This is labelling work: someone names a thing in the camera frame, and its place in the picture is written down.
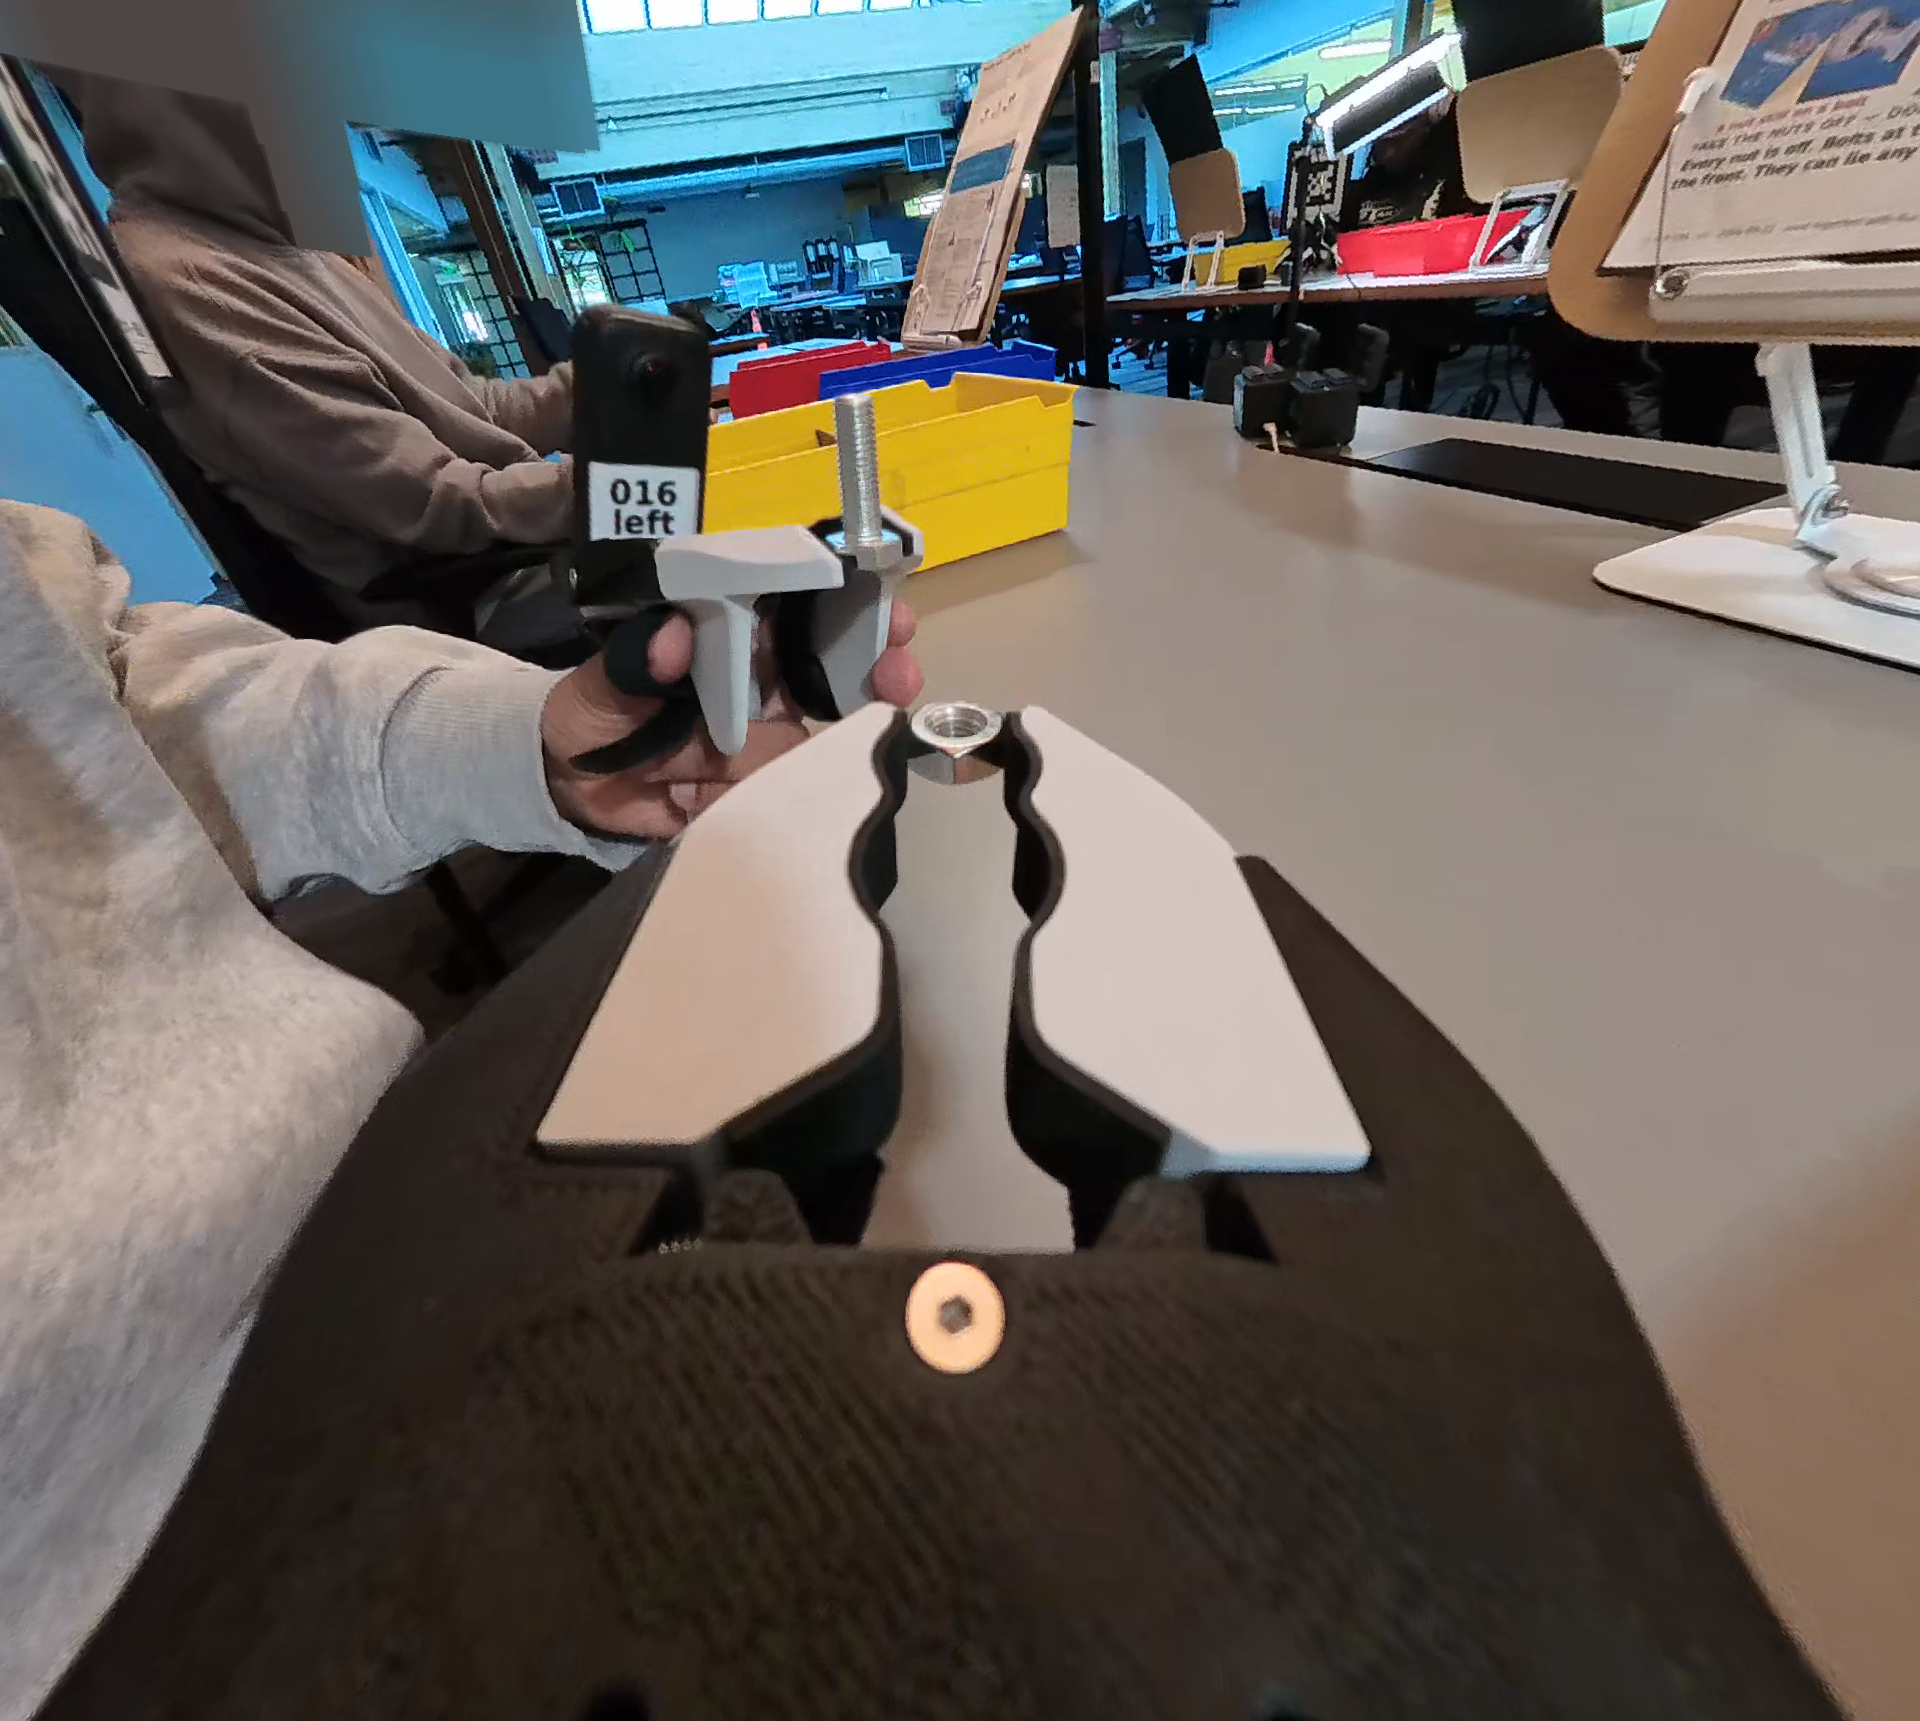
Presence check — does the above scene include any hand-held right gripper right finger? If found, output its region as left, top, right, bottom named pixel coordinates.
left=999, top=699, right=1376, bottom=1178

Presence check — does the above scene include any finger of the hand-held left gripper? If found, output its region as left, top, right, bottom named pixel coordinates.
left=817, top=521, right=928, bottom=716
left=654, top=525, right=847, bottom=763

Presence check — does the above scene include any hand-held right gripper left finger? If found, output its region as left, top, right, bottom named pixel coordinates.
left=530, top=699, right=911, bottom=1156

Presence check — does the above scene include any steel hex nut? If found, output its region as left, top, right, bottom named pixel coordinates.
left=904, top=699, right=1002, bottom=784

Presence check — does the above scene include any steel bolt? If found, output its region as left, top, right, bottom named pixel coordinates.
left=817, top=393, right=918, bottom=566

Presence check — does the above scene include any person's left forearm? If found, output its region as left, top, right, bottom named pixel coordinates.
left=117, top=598, right=602, bottom=904

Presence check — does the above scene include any grey desk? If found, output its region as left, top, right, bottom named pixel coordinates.
left=661, top=378, right=1920, bottom=1721

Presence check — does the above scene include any long wooden desk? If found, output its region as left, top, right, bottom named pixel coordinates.
left=1111, top=257, right=1552, bottom=403

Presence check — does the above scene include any desk lamp light bar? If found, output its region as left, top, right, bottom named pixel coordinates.
left=1310, top=31, right=1460, bottom=160

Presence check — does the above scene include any person's left hand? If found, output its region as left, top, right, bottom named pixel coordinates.
left=545, top=606, right=922, bottom=847

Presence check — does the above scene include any red plastic bin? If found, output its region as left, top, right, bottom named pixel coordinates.
left=1334, top=210, right=1533, bottom=277
left=726, top=338, right=902, bottom=423

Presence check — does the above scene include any black office chair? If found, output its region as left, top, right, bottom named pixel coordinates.
left=134, top=461, right=602, bottom=664

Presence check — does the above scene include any blue plastic bin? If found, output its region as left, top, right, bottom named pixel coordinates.
left=817, top=338, right=1059, bottom=403

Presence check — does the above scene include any cardboard instruction board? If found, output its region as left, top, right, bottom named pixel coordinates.
left=902, top=0, right=1089, bottom=345

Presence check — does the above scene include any black battery charger block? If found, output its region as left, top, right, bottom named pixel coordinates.
left=1234, top=321, right=1397, bottom=453

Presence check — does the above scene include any black pole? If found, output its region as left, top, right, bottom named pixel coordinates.
left=1059, top=0, right=1116, bottom=393

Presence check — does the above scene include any wooden board stand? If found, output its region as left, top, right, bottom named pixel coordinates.
left=1167, top=153, right=1252, bottom=249
left=1458, top=42, right=1625, bottom=208

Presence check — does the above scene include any fiducial marker board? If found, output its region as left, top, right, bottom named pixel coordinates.
left=1282, top=143, right=1346, bottom=253

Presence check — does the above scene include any wooden document stand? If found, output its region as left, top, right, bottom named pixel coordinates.
left=1544, top=0, right=1920, bottom=669

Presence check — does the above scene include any printed instruction sheet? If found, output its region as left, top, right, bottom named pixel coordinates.
left=1602, top=0, right=1920, bottom=277

